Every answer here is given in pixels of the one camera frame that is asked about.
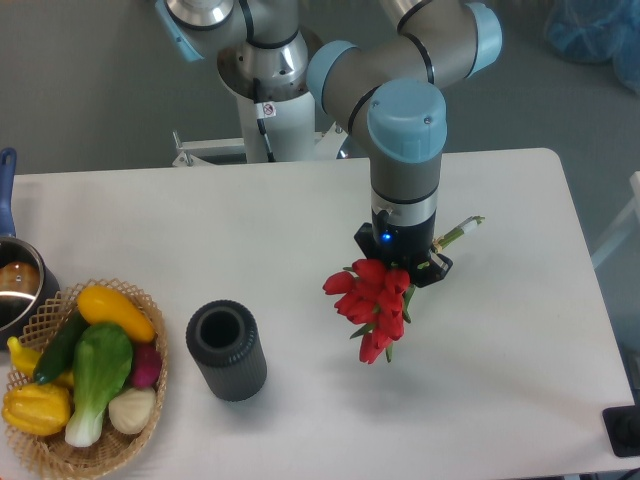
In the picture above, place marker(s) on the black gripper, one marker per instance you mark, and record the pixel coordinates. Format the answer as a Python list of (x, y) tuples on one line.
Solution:
[(407, 247)]

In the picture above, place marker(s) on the red tulip bouquet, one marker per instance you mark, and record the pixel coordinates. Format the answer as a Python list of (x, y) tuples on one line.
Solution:
[(376, 297)]

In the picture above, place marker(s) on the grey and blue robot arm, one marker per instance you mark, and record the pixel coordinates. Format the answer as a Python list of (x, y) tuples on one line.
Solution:
[(388, 100)]

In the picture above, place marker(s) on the dark grey ribbed vase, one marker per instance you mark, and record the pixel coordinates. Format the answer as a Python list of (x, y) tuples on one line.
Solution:
[(223, 339)]

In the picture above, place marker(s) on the black device at table edge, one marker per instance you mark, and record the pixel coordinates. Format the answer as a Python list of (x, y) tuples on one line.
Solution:
[(622, 426)]

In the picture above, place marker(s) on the blue plastic bag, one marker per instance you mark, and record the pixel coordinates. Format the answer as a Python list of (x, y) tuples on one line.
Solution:
[(597, 32)]

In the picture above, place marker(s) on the purple red radish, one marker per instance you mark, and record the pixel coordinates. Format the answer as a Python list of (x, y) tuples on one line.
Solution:
[(146, 366)]

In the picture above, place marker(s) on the white garlic bulb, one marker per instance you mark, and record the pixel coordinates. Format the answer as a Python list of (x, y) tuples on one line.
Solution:
[(130, 411)]

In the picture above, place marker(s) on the yellow squash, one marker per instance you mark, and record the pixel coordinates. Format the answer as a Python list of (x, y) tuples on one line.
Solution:
[(99, 304)]

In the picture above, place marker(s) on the green bok choy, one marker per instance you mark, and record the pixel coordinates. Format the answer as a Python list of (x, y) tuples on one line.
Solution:
[(102, 363)]

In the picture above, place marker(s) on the woven wicker basket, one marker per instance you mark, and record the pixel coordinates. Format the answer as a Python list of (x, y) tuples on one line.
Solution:
[(24, 455)]

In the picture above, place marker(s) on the dark green cucumber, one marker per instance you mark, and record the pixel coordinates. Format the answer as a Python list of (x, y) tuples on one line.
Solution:
[(58, 356)]

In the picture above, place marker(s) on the small yellow banana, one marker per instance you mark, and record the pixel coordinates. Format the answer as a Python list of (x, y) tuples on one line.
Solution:
[(25, 359)]

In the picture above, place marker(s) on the yellow bell pepper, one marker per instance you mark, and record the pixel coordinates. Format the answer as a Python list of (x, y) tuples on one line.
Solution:
[(40, 410)]

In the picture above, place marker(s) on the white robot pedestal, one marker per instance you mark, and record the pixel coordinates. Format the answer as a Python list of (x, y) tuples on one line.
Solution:
[(277, 113)]

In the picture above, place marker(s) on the white frame at right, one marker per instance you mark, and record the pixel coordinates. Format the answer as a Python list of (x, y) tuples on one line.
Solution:
[(620, 228)]

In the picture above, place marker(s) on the blue handled saucepan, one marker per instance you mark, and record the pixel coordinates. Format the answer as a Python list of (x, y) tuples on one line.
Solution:
[(26, 281)]

